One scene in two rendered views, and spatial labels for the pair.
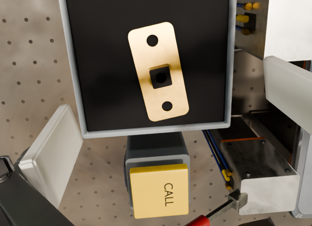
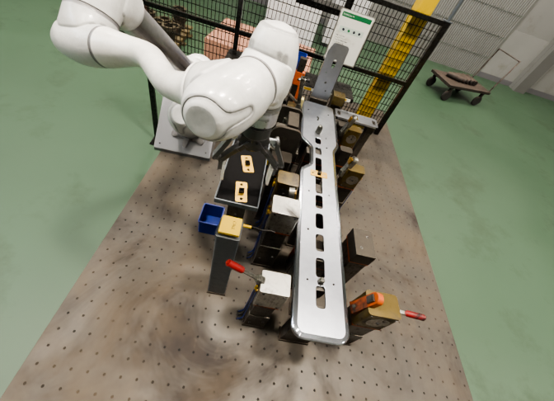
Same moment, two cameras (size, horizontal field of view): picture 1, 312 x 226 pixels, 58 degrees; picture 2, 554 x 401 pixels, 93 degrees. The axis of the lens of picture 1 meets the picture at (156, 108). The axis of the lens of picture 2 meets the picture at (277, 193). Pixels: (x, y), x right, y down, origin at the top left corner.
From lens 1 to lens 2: 0.74 m
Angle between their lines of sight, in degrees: 65
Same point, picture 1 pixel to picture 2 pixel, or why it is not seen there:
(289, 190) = (286, 283)
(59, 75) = (166, 270)
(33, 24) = (168, 242)
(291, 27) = (279, 205)
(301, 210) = (299, 327)
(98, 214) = not seen: outside the picture
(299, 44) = (282, 209)
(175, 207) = (234, 231)
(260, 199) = (271, 284)
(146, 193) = (226, 222)
